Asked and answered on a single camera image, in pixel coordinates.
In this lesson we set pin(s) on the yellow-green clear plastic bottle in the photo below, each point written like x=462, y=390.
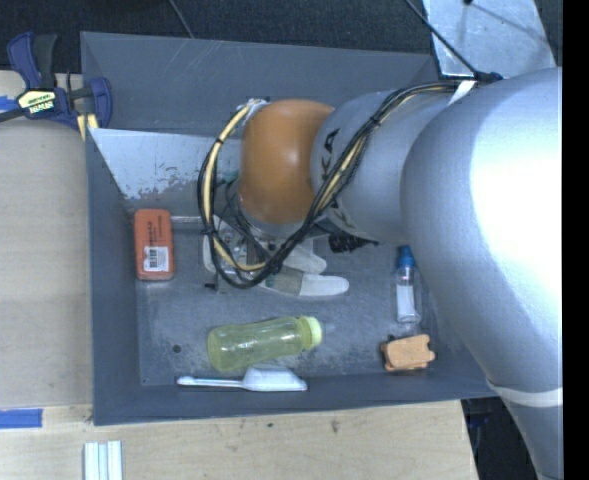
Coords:
x=254, y=343

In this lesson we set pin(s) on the orange flat block with barcode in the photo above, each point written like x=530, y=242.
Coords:
x=154, y=243

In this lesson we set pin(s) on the white plastic scoop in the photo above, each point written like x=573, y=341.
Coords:
x=269, y=381

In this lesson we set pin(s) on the clear spray bottle blue cap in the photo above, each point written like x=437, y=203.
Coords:
x=407, y=293

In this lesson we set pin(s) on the grey metal bin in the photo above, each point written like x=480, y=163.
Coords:
x=184, y=83

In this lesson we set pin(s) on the pale wood board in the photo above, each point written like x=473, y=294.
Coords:
x=39, y=268

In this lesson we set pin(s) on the black cylinder on white bracket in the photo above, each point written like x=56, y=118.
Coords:
x=346, y=242

